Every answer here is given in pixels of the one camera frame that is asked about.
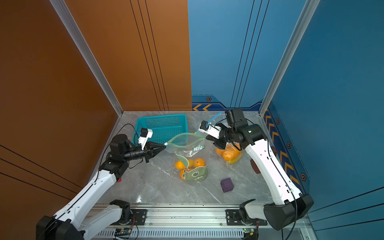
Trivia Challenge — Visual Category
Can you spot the dark red box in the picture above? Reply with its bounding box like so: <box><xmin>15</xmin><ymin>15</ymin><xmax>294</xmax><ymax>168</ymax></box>
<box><xmin>250</xmin><ymin>159</ymin><xmax>261</xmax><ymax>174</ymax></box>

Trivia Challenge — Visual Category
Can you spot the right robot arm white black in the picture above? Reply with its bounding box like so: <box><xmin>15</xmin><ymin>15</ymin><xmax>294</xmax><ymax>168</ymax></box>
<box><xmin>208</xmin><ymin>108</ymin><xmax>314</xmax><ymax>231</ymax></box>

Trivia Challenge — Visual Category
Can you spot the purple cube box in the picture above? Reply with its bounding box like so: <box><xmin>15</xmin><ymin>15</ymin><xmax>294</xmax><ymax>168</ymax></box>
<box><xmin>220</xmin><ymin>178</ymin><xmax>235</xmax><ymax>193</ymax></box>

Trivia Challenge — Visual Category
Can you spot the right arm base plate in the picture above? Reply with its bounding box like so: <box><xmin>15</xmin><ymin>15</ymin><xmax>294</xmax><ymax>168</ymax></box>
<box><xmin>225</xmin><ymin>209</ymin><xmax>268</xmax><ymax>226</ymax></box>

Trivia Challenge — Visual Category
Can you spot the yellow orange mango back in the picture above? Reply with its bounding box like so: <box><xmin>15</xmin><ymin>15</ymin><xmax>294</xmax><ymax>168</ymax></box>
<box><xmin>188</xmin><ymin>159</ymin><xmax>194</xmax><ymax>169</ymax></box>

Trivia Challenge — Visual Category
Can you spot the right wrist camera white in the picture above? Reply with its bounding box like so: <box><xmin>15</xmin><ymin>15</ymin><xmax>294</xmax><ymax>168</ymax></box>
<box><xmin>199</xmin><ymin>121</ymin><xmax>222</xmax><ymax>139</ymax></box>

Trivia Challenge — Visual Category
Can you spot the aluminium rail front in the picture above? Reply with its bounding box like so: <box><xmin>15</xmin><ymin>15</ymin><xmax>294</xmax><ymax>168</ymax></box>
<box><xmin>61</xmin><ymin>206</ymin><xmax>313</xmax><ymax>230</ymax></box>

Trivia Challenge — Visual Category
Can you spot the orange mango front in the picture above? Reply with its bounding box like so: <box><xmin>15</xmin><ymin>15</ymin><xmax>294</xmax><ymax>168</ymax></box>
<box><xmin>192</xmin><ymin>158</ymin><xmax>206</xmax><ymax>169</ymax></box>

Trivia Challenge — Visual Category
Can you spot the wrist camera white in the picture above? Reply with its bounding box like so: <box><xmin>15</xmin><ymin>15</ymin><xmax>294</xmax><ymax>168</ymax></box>
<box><xmin>138</xmin><ymin>128</ymin><xmax>153</xmax><ymax>150</ymax></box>
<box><xmin>199</xmin><ymin>121</ymin><xmax>222</xmax><ymax>139</ymax></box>

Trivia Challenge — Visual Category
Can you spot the teal plastic basket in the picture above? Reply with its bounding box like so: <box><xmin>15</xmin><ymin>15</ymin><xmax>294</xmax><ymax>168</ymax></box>
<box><xmin>135</xmin><ymin>114</ymin><xmax>188</xmax><ymax>144</ymax></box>

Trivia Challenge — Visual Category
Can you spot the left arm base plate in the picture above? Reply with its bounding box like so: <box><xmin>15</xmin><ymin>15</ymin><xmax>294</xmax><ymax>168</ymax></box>
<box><xmin>113</xmin><ymin>209</ymin><xmax>147</xmax><ymax>226</ymax></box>

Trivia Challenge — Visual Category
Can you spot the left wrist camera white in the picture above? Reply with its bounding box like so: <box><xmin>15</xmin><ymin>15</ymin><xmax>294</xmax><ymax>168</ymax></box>
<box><xmin>138</xmin><ymin>128</ymin><xmax>153</xmax><ymax>150</ymax></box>

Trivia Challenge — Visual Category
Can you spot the orange mango later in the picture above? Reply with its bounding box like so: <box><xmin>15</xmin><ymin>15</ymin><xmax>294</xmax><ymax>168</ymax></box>
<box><xmin>222</xmin><ymin>148</ymin><xmax>241</xmax><ymax>162</ymax></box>

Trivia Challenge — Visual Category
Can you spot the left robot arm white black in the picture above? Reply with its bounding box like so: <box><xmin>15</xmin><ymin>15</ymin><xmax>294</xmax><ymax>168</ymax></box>
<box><xmin>36</xmin><ymin>134</ymin><xmax>166</xmax><ymax>240</ymax></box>

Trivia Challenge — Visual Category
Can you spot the clear bags stack green print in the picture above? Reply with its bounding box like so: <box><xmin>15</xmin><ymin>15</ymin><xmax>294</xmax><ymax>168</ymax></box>
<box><xmin>165</xmin><ymin>133</ymin><xmax>213</xmax><ymax>182</ymax></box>

